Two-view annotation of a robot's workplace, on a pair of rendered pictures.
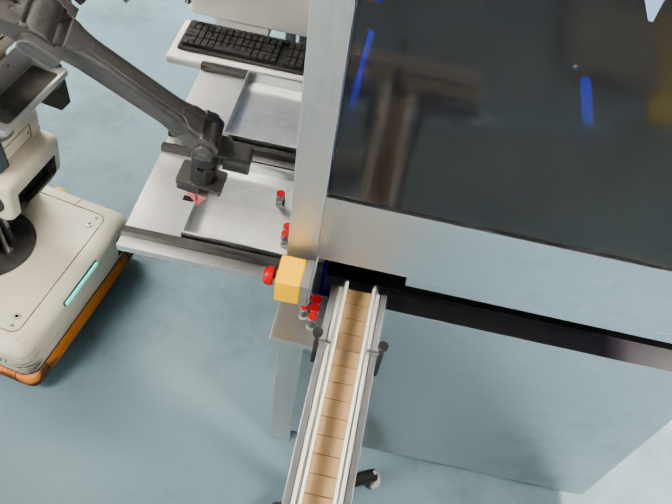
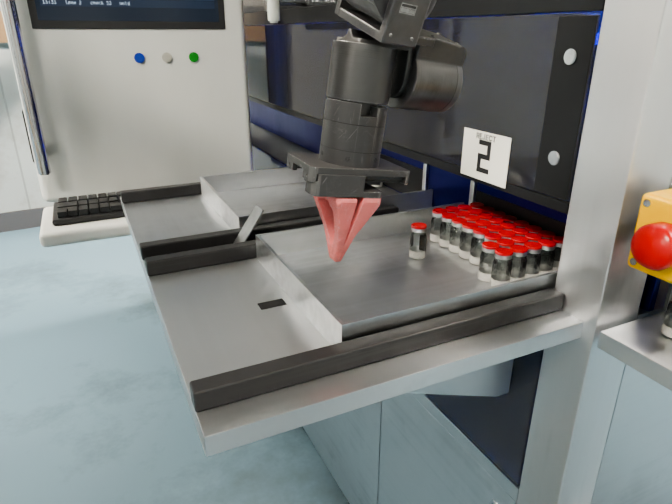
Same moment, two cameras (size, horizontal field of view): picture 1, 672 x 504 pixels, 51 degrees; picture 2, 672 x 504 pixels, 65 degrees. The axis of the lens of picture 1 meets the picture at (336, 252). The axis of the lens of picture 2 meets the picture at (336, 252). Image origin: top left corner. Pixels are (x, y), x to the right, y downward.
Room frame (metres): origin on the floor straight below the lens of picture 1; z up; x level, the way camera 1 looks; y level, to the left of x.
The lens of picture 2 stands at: (0.60, 0.56, 1.16)
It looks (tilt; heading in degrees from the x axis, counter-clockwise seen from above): 22 degrees down; 332
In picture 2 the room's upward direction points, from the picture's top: straight up
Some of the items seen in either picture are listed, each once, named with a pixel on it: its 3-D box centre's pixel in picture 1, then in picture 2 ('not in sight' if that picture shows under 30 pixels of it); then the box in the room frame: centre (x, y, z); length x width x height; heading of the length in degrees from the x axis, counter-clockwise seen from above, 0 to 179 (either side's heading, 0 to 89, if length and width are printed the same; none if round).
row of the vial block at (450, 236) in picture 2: not in sight; (473, 243); (1.09, 0.10, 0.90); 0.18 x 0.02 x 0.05; 178
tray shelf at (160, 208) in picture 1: (255, 163); (313, 244); (1.27, 0.25, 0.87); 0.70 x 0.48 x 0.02; 178
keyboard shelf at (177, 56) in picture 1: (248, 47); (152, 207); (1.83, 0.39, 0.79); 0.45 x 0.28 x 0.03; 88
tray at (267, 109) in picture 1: (296, 118); (311, 192); (1.43, 0.17, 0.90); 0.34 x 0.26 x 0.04; 88
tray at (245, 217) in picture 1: (266, 210); (417, 260); (1.09, 0.19, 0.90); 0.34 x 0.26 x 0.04; 88
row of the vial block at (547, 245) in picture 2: not in sight; (500, 238); (1.09, 0.05, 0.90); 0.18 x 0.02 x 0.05; 178
